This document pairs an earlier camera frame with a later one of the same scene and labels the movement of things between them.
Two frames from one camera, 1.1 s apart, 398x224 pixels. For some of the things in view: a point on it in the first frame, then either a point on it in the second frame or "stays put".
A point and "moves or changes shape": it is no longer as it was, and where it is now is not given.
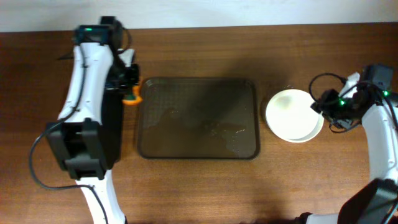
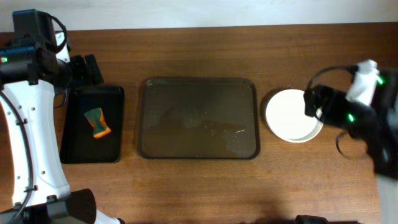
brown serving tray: (199, 119) stays put
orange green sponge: (134, 99) moves or changes shape
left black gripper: (130, 86) → (76, 72)
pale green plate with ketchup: (316, 131) stays put
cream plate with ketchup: (289, 115) stays put
